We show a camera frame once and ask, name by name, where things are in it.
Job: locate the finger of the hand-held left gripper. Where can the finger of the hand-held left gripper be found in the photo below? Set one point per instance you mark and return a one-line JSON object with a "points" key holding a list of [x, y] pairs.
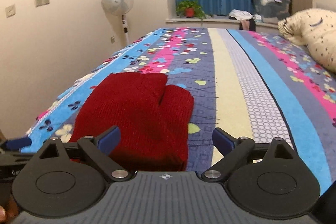
{"points": [[18, 142]]}

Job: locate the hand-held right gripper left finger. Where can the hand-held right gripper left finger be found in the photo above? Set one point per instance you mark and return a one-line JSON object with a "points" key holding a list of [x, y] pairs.
{"points": [[110, 138]]}

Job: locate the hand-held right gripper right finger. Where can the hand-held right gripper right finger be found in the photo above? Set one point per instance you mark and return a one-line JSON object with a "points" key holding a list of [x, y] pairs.
{"points": [[223, 140]]}

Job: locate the red knitted sweater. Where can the red knitted sweater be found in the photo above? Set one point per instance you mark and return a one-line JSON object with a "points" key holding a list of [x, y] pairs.
{"points": [[141, 119]]}

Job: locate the pile of light clothes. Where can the pile of light clothes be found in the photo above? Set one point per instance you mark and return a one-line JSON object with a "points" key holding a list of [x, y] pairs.
{"points": [[240, 14]]}

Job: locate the person's left hand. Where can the person's left hand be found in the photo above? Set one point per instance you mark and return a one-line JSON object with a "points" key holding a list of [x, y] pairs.
{"points": [[8, 209]]}

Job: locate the floral striped blanket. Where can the floral striped blanket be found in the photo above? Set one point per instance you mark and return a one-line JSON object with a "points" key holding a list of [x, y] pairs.
{"points": [[249, 87]]}

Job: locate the pink and black bag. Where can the pink and black bag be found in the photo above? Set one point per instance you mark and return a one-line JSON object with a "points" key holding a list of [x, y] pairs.
{"points": [[247, 24]]}

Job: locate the potted green plant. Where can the potted green plant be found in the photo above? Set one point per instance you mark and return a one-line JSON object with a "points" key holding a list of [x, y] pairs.
{"points": [[189, 10]]}

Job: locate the star print pillow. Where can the star print pillow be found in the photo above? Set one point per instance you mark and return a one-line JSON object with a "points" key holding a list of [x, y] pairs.
{"points": [[315, 35]]}

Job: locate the large clear storage box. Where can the large clear storage box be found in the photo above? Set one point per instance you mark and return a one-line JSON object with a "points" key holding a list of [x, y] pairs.
{"points": [[271, 5]]}

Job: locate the wall socket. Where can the wall socket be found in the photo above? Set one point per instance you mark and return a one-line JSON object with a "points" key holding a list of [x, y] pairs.
{"points": [[113, 39]]}

